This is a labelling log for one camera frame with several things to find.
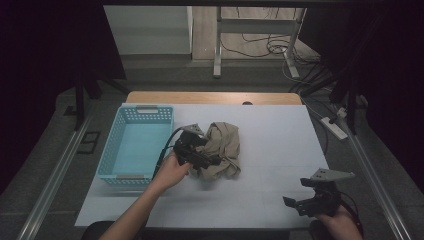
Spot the person's dark clothing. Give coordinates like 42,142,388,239
80,219,148,240

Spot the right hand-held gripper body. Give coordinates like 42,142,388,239
298,167,356,218

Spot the black rectangular floor frame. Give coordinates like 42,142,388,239
76,131,102,155

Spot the tangle of floor cables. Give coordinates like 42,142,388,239
219,6,334,94

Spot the white cabinet panel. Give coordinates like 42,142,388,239
103,4,194,56

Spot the light blue plastic basket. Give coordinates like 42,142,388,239
95,104,175,187

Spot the person's left hand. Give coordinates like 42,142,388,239
150,151,194,195

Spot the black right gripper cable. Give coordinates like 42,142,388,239
339,191,365,238

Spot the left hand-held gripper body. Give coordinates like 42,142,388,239
172,123,214,170

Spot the white table cover sheet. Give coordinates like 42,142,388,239
74,103,330,231

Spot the white power strip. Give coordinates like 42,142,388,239
320,116,349,141

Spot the aluminium floor rail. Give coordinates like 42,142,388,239
15,108,96,240
334,113,414,240

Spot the beige cloth garment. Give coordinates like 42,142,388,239
189,121,242,182

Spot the black tripod stand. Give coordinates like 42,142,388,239
328,66,369,136
63,64,132,132

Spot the white metal desk frame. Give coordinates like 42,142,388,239
212,5,308,80

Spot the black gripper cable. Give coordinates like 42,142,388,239
152,127,185,179
339,191,365,238

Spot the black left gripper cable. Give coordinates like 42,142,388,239
152,127,185,179

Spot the person's right hand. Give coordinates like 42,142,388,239
314,203,364,240

